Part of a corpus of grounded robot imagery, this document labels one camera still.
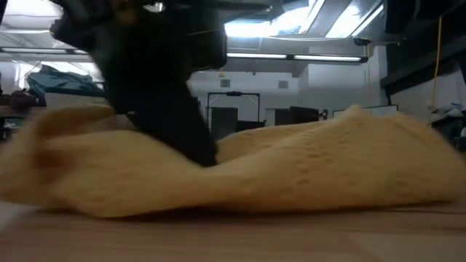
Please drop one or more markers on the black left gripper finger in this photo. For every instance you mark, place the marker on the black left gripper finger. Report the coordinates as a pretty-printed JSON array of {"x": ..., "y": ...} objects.
[{"x": 178, "y": 131}]

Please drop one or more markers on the yellow waffle-weave towel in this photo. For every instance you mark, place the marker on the yellow waffle-weave towel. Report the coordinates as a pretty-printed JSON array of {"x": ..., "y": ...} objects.
[{"x": 291, "y": 167}]

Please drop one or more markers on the black box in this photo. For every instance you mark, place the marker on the black box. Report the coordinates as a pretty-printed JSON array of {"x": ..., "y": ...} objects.
[{"x": 224, "y": 122}]

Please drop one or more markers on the teal bag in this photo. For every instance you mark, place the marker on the teal bag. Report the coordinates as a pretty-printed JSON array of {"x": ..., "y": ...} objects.
[{"x": 62, "y": 83}]

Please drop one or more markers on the tube light fixture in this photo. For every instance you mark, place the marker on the tube light fixture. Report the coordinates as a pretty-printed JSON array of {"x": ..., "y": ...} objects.
[
  {"x": 295, "y": 57},
  {"x": 40, "y": 50}
]

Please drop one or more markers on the black cart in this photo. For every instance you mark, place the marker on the black cart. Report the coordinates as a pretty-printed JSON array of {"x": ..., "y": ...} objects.
[{"x": 298, "y": 115}]

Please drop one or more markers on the dark red bag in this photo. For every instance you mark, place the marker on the dark red bag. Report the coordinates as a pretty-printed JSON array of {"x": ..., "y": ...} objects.
[{"x": 23, "y": 99}]

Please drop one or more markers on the wooden bench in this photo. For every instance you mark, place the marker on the wooden bench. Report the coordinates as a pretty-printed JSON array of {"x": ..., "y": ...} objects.
[{"x": 14, "y": 113}]

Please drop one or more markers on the ceiling light panel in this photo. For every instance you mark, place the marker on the ceiling light panel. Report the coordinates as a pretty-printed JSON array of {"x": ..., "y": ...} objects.
[
  {"x": 276, "y": 22},
  {"x": 351, "y": 20}
]

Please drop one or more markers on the dark overhead shelf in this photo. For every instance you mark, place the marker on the dark overhead shelf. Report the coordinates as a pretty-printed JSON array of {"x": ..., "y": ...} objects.
[{"x": 418, "y": 62}]

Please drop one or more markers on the dark desk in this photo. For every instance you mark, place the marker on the dark desk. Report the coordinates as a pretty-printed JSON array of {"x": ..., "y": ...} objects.
[{"x": 451, "y": 127}]

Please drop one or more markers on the black frame stand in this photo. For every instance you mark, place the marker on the black frame stand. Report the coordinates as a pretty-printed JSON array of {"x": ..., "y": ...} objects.
[{"x": 233, "y": 94}]

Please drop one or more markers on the grey wall vent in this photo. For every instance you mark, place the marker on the grey wall vent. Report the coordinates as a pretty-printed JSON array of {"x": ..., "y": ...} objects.
[
  {"x": 283, "y": 84},
  {"x": 225, "y": 83}
]

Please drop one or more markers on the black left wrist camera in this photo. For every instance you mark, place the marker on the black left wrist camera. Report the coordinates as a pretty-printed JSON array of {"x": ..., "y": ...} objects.
[{"x": 209, "y": 49}]

